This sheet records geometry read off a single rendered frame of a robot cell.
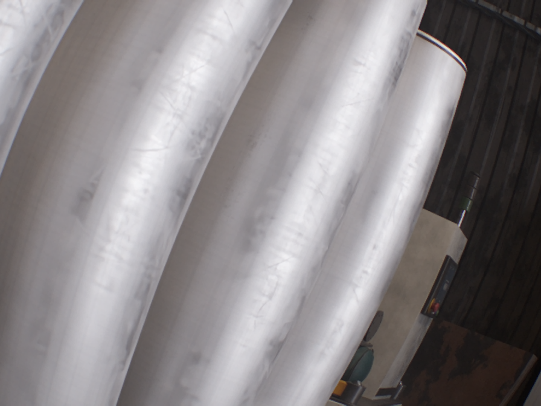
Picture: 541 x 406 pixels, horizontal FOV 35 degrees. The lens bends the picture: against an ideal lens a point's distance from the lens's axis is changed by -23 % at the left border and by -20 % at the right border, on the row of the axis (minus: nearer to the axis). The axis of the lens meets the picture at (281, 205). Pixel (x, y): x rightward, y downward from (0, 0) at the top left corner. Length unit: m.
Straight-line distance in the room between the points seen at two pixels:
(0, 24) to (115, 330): 0.33
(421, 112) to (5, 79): 0.84
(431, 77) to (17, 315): 0.74
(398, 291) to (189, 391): 2.84
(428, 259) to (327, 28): 2.82
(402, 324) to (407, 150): 2.54
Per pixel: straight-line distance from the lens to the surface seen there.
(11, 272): 0.70
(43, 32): 0.50
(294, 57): 0.98
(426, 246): 3.78
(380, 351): 3.77
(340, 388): 3.38
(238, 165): 0.96
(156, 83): 0.68
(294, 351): 1.22
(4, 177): 1.13
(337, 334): 1.23
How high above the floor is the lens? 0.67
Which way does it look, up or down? 3 degrees up
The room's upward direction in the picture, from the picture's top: 24 degrees clockwise
